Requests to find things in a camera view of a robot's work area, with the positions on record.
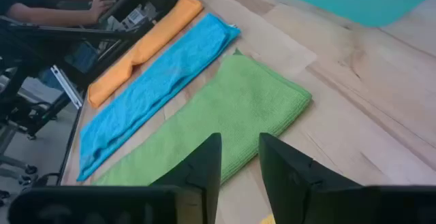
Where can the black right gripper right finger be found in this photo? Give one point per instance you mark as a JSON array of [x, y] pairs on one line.
[[282, 176]]

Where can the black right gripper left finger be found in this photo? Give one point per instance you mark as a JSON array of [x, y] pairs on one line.
[[204, 169]]

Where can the green microfiber towel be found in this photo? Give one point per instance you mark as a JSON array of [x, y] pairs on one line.
[[231, 115]]

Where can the blue microfiber towel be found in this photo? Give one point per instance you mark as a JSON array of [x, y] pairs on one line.
[[153, 88]]

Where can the yellow microfiber towel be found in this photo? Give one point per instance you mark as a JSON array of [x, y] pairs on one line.
[[268, 220]]

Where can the orange microfiber towel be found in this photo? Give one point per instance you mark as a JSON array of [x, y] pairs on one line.
[[146, 47]]

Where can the grey office chair base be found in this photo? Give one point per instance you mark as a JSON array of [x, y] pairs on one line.
[[10, 161]]

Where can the person's hand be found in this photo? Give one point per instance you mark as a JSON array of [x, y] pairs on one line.
[[100, 4]]

